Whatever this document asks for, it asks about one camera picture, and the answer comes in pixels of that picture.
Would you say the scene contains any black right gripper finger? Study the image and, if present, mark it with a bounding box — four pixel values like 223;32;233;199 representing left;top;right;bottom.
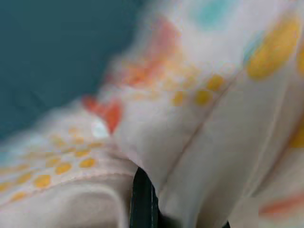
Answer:
129;166;160;228

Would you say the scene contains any pink pillow with orange dots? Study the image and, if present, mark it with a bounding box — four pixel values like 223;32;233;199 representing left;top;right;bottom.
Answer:
0;0;304;228

